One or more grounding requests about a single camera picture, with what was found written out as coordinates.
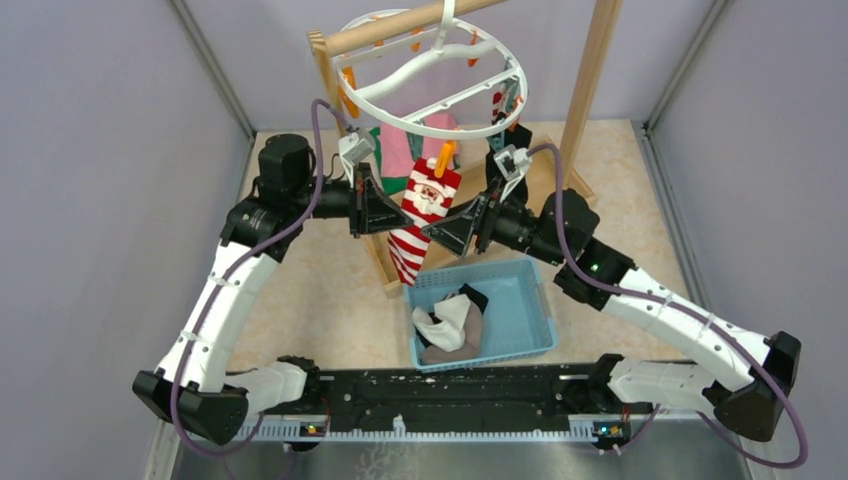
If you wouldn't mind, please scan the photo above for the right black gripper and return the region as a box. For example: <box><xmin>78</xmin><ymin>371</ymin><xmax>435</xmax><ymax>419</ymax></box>
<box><xmin>421</xmin><ymin>177</ymin><xmax>566</xmax><ymax>267</ymax></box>

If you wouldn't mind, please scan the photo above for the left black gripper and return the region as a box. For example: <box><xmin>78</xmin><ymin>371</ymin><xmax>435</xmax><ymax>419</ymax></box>
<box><xmin>291</xmin><ymin>161</ymin><xmax>413</xmax><ymax>237</ymax></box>

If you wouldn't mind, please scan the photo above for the red white santa sock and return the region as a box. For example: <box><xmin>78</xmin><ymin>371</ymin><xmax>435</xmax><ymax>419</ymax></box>
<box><xmin>387</xmin><ymin>158</ymin><xmax>462</xmax><ymax>286</ymax></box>

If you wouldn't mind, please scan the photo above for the black sock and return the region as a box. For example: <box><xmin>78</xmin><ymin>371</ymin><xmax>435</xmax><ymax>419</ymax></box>
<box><xmin>485</xmin><ymin>124</ymin><xmax>533</xmax><ymax>205</ymax></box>
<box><xmin>441</xmin><ymin>284</ymin><xmax>489</xmax><ymax>317</ymax></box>

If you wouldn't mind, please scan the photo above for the light blue plastic basket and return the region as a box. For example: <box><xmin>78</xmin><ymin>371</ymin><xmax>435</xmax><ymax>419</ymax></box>
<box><xmin>404</xmin><ymin>258</ymin><xmax>559</xmax><ymax>373</ymax></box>

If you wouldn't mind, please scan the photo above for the white round clip hanger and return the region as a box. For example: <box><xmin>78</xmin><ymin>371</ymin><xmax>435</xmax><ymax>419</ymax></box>
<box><xmin>314</xmin><ymin>1</ymin><xmax>528</xmax><ymax>140</ymax></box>

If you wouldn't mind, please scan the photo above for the grey striped-cuff sock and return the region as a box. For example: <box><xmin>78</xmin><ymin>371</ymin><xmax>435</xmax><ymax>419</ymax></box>
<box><xmin>419</xmin><ymin>305</ymin><xmax>484</xmax><ymax>365</ymax></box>

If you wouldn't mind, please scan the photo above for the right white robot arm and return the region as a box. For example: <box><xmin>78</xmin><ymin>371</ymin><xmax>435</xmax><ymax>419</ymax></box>
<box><xmin>424</xmin><ymin>189</ymin><xmax>801</xmax><ymax>442</ymax></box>

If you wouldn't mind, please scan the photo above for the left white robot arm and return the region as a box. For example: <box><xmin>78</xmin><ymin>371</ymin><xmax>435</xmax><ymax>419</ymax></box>
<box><xmin>132</xmin><ymin>130</ymin><xmax>411</xmax><ymax>446</ymax></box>

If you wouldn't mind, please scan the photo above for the green folded cloth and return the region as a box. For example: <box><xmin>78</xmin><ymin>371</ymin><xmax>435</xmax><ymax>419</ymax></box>
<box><xmin>369</xmin><ymin>127</ymin><xmax>408</xmax><ymax>195</ymax></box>

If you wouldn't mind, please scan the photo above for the pink folded cloth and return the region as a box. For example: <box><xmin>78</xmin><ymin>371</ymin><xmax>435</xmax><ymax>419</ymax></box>
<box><xmin>379</xmin><ymin>123</ymin><xmax>446</xmax><ymax>177</ymax></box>

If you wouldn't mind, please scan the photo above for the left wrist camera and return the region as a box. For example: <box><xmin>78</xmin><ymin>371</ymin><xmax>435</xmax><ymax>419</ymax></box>
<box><xmin>338</xmin><ymin>126</ymin><xmax>376</xmax><ymax>183</ymax></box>

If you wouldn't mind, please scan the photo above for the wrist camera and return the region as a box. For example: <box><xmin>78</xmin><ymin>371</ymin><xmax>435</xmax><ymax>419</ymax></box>
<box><xmin>338</xmin><ymin>126</ymin><xmax>376</xmax><ymax>183</ymax></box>
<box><xmin>493</xmin><ymin>145</ymin><xmax>532</xmax><ymax>205</ymax></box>

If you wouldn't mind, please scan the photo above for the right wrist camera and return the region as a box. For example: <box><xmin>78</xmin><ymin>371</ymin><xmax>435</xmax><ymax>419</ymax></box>
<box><xmin>493</xmin><ymin>145</ymin><xmax>532</xmax><ymax>205</ymax></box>

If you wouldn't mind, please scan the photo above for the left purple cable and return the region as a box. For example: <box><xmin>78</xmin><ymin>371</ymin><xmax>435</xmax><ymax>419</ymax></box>
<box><xmin>169</xmin><ymin>98</ymin><xmax>352</xmax><ymax>460</ymax></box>

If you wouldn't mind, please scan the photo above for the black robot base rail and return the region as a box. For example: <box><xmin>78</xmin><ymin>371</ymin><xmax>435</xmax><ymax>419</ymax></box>
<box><xmin>270</xmin><ymin>364</ymin><xmax>653</xmax><ymax>434</ymax></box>

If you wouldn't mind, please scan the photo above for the wooden drying rack frame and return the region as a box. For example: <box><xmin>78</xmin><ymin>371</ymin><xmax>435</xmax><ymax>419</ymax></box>
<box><xmin>307</xmin><ymin>0</ymin><xmax>624</xmax><ymax>301</ymax></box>

